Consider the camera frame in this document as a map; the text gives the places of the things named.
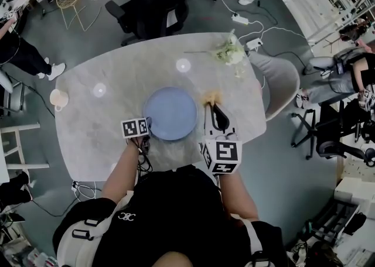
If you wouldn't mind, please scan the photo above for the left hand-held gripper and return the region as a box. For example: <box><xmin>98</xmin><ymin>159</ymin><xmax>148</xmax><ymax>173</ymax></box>
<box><xmin>120</xmin><ymin>116</ymin><xmax>154</xmax><ymax>139</ymax></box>

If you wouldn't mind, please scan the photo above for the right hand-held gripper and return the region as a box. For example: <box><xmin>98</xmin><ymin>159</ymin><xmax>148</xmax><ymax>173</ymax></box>
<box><xmin>200</xmin><ymin>101</ymin><xmax>244</xmax><ymax>176</ymax></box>

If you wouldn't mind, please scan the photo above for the yellow sponge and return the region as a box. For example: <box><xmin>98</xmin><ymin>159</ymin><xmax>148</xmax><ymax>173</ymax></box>
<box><xmin>200</xmin><ymin>90</ymin><xmax>224</xmax><ymax>106</ymax></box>

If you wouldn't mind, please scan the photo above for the blue big plate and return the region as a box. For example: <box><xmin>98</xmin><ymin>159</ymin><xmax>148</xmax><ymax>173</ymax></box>
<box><xmin>142</xmin><ymin>86</ymin><xmax>199</xmax><ymax>141</ymax></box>

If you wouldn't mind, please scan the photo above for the person's right forearm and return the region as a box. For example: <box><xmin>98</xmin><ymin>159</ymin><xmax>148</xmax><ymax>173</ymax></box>
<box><xmin>218</xmin><ymin>170</ymin><xmax>260</xmax><ymax>223</ymax></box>

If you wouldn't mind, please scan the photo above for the person's left forearm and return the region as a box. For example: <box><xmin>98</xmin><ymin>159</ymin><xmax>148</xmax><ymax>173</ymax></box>
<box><xmin>101</xmin><ymin>142</ymin><xmax>141</xmax><ymax>202</ymax></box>

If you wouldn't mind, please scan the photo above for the white flower bouquet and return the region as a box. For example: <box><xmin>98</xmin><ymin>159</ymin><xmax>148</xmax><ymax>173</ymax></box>
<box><xmin>183</xmin><ymin>30</ymin><xmax>250</xmax><ymax>78</ymax></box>

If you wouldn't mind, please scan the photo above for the grey fabric chair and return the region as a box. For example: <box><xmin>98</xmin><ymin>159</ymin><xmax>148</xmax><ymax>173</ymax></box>
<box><xmin>247</xmin><ymin>50</ymin><xmax>301</xmax><ymax>122</ymax></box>

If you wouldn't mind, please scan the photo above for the person's black shirt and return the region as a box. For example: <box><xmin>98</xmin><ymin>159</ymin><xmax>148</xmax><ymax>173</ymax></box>
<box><xmin>52</xmin><ymin>166</ymin><xmax>289</xmax><ymax>267</ymax></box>

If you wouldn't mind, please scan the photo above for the cream mug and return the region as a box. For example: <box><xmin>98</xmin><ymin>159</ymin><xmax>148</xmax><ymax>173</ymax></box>
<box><xmin>49</xmin><ymin>88</ymin><xmax>70</xmax><ymax>112</ymax></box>

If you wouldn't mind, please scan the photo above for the black office chair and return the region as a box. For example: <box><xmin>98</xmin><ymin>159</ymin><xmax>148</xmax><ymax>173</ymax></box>
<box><xmin>104</xmin><ymin>0</ymin><xmax>206</xmax><ymax>47</ymax></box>
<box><xmin>291</xmin><ymin>100</ymin><xmax>375</xmax><ymax>167</ymax></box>

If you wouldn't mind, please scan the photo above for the white side table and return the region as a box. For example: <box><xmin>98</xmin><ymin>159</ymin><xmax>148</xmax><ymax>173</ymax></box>
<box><xmin>0</xmin><ymin>122</ymin><xmax>50</xmax><ymax>184</ymax></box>

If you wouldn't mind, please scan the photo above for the white metal rack row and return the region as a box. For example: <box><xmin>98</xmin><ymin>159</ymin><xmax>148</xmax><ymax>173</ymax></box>
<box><xmin>275</xmin><ymin>0</ymin><xmax>375</xmax><ymax>47</ymax></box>

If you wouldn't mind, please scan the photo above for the person's white backpack strap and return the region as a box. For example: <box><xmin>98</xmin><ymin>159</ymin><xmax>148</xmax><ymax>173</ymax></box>
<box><xmin>243</xmin><ymin>218</ymin><xmax>282</xmax><ymax>267</ymax></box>
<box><xmin>57</xmin><ymin>189</ymin><xmax>135</xmax><ymax>267</ymax></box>

